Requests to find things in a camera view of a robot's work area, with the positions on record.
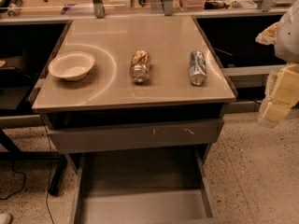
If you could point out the orange crushed soda can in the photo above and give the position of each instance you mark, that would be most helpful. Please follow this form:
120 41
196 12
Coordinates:
139 70

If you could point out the open grey middle drawer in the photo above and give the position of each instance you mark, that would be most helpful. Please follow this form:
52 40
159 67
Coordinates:
143 186

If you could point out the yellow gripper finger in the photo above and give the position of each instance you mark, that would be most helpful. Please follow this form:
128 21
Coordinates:
281 95
268 35

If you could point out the grey metal post left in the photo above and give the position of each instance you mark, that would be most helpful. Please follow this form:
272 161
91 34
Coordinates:
98 8

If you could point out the white shoe tip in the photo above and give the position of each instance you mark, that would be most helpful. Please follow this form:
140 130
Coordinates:
5 218

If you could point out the grey metal post middle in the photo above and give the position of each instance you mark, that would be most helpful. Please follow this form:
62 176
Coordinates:
168 7

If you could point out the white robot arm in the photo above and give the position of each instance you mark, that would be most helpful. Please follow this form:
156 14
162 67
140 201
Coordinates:
287 39

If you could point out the grey top drawer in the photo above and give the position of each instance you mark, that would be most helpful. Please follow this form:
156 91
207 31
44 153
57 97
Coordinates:
133 136

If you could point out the silver blue soda can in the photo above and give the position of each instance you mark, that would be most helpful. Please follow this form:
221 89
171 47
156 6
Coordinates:
197 68

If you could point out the white paper bowl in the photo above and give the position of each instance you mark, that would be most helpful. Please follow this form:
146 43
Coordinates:
72 66

